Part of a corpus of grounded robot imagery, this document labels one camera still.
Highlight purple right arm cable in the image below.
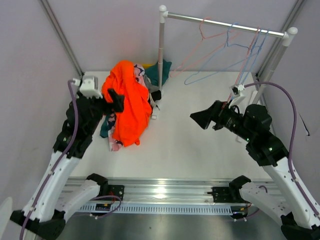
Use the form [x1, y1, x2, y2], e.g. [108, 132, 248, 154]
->
[243, 81, 320, 218]

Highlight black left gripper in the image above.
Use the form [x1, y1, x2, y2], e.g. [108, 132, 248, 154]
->
[76, 88, 124, 136]

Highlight pink patterned shorts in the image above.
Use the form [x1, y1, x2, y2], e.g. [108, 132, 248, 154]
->
[100, 64, 147, 152]

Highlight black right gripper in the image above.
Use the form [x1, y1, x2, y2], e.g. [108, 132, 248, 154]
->
[190, 100, 255, 143]

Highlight silver clothes rack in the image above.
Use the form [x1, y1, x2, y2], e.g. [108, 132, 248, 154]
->
[149, 4, 299, 143]

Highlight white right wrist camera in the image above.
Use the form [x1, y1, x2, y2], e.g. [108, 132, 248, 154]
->
[229, 84, 246, 108]

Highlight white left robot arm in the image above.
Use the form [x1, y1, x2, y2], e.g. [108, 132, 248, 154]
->
[10, 88, 125, 240]

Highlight grey slotted cable duct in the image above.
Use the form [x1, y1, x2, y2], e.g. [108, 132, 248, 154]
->
[78, 203, 246, 216]

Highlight teal shorts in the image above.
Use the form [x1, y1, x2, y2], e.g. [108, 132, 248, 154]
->
[99, 59, 173, 139]

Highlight grey shorts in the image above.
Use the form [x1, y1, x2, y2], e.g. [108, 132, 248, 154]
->
[143, 74, 160, 94]

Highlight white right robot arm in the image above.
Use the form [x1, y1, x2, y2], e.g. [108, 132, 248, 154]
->
[190, 100, 320, 240]

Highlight orange shorts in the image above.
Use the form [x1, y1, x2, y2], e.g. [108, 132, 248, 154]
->
[101, 60, 152, 147]

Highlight yellow plastic tray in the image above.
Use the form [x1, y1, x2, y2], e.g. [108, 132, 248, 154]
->
[142, 63, 153, 69]

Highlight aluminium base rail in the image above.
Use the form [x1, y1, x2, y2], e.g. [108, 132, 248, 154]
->
[59, 176, 286, 206]

